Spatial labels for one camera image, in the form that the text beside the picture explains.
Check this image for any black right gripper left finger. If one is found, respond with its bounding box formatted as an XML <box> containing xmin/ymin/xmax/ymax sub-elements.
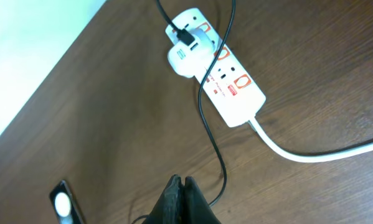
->
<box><xmin>143</xmin><ymin>175</ymin><xmax>183</xmax><ymax>224</ymax></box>

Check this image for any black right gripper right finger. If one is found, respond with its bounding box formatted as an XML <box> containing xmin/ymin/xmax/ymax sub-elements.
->
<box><xmin>181</xmin><ymin>177</ymin><xmax>220</xmax><ymax>224</ymax></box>

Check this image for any white power strip cord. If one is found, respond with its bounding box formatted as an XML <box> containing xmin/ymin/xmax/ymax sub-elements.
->
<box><xmin>248</xmin><ymin>116</ymin><xmax>373</xmax><ymax>164</ymax></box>

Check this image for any white power strip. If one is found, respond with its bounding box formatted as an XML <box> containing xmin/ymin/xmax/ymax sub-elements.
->
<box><xmin>165</xmin><ymin>8</ymin><xmax>266</xmax><ymax>128</ymax></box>

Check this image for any black USB charger cable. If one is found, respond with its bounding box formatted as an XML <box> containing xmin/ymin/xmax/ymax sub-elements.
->
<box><xmin>130</xmin><ymin>0</ymin><xmax>237</xmax><ymax>224</ymax></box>

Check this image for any white USB wall adapter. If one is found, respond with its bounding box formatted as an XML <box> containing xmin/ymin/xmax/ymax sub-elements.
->
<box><xmin>168</xmin><ymin>28</ymin><xmax>215</xmax><ymax>78</ymax></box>

